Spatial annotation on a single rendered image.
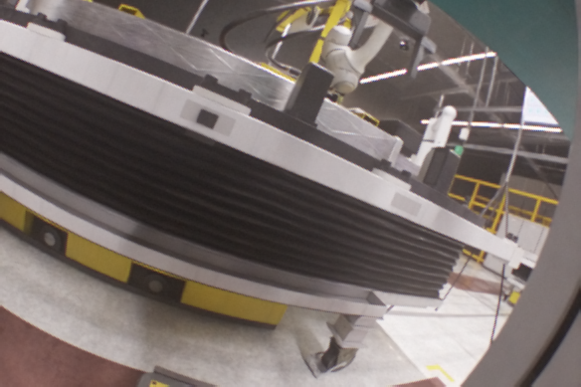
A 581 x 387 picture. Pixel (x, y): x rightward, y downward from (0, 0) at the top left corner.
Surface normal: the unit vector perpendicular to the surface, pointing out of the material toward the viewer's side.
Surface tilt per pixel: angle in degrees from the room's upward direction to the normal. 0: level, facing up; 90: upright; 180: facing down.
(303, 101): 90
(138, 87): 90
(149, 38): 90
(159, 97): 90
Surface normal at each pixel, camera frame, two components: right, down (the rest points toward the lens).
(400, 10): 0.12, 0.10
